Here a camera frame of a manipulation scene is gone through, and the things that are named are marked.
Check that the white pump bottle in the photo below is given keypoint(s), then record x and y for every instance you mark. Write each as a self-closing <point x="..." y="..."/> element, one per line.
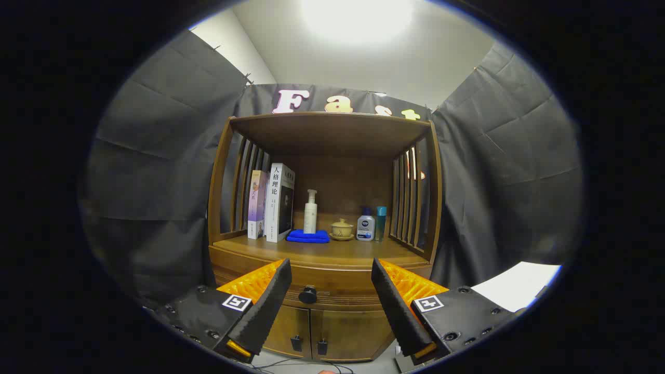
<point x="310" y="215"/>

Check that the slim teal bottle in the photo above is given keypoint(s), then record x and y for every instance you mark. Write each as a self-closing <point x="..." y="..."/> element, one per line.
<point x="381" y="223"/>

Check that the white lotion bottle blue cap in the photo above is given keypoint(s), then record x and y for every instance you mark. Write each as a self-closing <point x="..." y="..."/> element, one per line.
<point x="365" y="228"/>

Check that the wooden countertop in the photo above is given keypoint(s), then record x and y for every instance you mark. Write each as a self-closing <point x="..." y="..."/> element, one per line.
<point x="343" y="253"/>

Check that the blue folded cloth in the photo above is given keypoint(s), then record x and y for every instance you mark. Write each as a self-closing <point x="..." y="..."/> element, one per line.
<point x="308" y="237"/>

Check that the white flat board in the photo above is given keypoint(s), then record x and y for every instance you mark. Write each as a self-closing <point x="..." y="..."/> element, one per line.
<point x="514" y="285"/>

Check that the wooden cabinet door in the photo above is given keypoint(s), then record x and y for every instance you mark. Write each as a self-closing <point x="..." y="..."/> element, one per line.
<point x="353" y="332"/>
<point x="291" y="324"/>

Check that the yellow lidded teacup with saucer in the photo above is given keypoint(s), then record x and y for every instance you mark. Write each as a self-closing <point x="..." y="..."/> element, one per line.
<point x="342" y="229"/>

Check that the brown wooden cabinet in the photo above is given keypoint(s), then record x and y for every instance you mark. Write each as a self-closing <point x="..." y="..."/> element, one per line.
<point x="332" y="135"/>

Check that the wooden drawer with black knob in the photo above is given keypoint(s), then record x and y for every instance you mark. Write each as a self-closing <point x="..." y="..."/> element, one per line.
<point x="337" y="283"/>

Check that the thick white book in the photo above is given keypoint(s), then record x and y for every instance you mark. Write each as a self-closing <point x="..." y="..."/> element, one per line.
<point x="278" y="208"/>

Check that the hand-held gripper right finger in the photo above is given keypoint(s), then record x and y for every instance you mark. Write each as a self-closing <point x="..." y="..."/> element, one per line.
<point x="397" y="306"/>

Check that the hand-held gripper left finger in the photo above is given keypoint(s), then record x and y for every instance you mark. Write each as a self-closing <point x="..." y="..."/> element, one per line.
<point x="262" y="306"/>

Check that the purple book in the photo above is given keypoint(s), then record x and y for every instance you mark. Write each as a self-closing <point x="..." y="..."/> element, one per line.
<point x="256" y="205"/>

